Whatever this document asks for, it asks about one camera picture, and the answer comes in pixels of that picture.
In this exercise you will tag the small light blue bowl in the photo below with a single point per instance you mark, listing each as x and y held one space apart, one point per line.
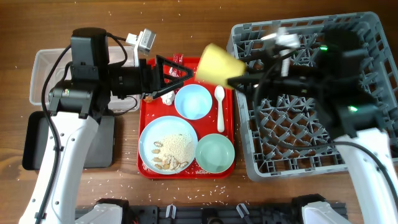
193 102

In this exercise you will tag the light blue plate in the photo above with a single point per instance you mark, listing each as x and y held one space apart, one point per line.
158 129

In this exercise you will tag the white plastic spoon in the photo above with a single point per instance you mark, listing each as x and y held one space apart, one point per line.
219 95

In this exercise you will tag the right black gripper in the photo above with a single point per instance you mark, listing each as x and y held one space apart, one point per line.
259 78

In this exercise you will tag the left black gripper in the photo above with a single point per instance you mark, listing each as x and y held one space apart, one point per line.
151 76

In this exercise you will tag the yellow plastic cup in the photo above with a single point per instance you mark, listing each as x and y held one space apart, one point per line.
216 66

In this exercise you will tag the black plastic bin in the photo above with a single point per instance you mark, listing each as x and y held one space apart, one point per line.
100 154

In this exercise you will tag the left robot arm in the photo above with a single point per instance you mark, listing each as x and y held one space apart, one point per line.
74 108

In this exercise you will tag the red plastic tray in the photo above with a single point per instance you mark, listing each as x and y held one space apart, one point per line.
204 126

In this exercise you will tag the crumpled white tissue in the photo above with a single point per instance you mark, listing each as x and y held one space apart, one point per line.
168 98

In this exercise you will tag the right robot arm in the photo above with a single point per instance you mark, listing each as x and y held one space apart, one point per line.
348 113

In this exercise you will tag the brown chicken bone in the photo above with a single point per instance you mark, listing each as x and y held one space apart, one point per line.
148 99

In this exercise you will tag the rice and peanuts leftovers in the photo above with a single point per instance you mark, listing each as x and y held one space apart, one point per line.
173 152

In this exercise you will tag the grey dishwasher rack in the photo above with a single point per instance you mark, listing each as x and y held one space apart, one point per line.
293 119

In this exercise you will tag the light green bowl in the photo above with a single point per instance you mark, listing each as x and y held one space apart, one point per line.
215 153

